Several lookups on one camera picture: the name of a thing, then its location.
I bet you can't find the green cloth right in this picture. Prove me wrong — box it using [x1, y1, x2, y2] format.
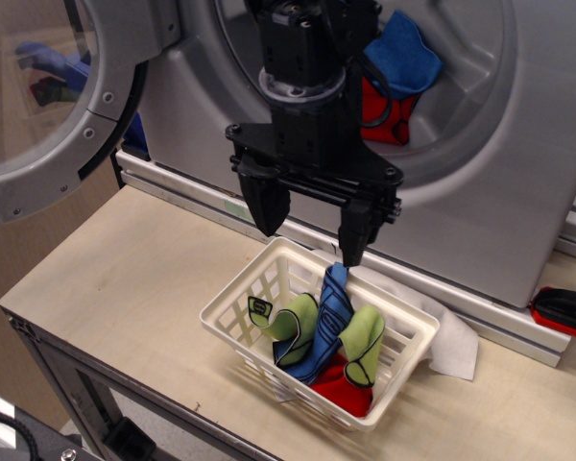
[339, 305, 385, 389]

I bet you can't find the white felt sheet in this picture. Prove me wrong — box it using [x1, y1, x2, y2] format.
[311, 249, 480, 382]

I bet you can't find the plain blue cloth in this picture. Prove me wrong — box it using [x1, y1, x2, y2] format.
[365, 10, 444, 100]

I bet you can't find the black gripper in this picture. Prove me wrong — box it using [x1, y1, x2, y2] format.
[226, 96, 403, 268]

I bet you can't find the green cloth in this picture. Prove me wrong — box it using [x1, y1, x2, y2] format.
[339, 305, 385, 389]
[248, 293, 318, 369]

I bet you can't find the red cloth black trim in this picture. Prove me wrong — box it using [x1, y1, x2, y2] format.
[361, 77, 420, 146]

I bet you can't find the green cloth left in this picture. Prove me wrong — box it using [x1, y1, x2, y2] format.
[248, 293, 318, 369]

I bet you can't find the grey round machine door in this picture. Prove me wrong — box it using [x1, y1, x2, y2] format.
[0, 1, 180, 224]

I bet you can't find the black cable bottom left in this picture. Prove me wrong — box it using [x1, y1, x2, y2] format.
[0, 410, 40, 461]

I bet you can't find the blue object behind door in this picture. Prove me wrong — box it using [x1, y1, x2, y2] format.
[123, 111, 149, 154]

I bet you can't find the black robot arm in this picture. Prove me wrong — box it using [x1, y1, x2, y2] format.
[226, 1, 403, 267]

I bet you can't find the metal table frame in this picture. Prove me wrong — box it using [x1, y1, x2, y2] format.
[2, 307, 277, 460]

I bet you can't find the white plastic laundry basket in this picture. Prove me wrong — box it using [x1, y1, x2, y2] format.
[201, 237, 440, 431]

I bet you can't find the aluminium rail base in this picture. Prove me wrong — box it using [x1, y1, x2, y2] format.
[116, 151, 576, 367]

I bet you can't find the grey toy laundry machine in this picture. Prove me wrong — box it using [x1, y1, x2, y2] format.
[139, 1, 576, 307]

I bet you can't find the red black tool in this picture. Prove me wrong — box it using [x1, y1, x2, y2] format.
[529, 286, 576, 337]

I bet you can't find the blue patterned cloth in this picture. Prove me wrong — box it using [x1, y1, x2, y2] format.
[276, 262, 354, 384]

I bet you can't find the red cloth in basket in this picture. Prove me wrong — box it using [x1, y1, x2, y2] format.
[311, 364, 373, 418]

